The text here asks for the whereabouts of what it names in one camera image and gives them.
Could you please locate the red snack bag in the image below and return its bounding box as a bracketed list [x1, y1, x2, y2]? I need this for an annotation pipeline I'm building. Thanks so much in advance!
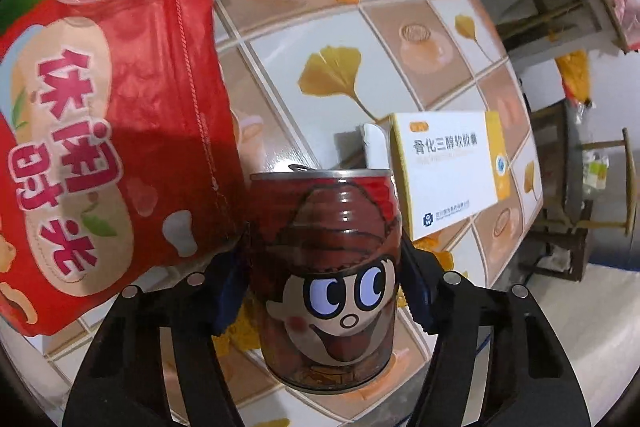
[1, 0, 245, 337]

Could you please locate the red cartoon face drink can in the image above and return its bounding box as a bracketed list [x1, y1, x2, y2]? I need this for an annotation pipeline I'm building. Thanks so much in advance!
[250, 169, 401, 395]

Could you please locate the wooden chair with items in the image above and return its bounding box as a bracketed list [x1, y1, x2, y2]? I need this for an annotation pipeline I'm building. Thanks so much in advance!
[527, 100, 638, 282]

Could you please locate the white yellow medicine box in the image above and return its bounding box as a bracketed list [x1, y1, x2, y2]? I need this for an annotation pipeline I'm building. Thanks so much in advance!
[385, 110, 511, 241]

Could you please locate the yellow plastic bag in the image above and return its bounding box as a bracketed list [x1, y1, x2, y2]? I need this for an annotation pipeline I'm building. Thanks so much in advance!
[555, 50, 591, 105]

